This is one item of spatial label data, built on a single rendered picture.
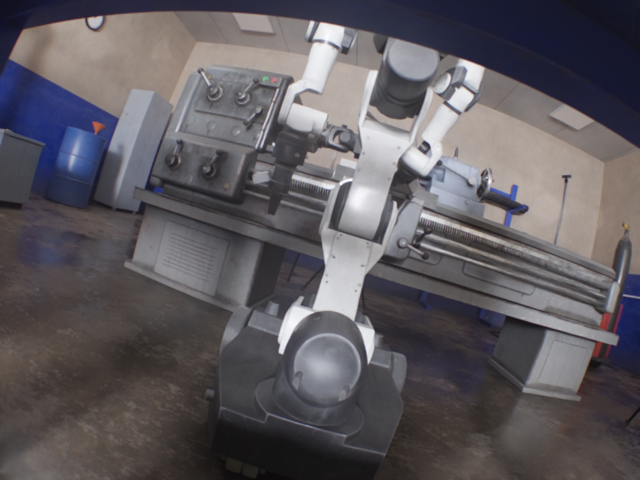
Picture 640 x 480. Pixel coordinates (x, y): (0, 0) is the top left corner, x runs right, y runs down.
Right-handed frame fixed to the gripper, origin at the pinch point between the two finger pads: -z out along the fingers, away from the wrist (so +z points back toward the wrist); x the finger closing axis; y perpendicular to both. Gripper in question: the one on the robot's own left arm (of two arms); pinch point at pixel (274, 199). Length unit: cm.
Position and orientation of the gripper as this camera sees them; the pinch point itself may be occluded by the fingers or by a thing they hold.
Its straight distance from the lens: 89.9
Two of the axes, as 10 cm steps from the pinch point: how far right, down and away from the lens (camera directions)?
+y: -9.4, -2.8, -1.8
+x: -0.9, -2.9, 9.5
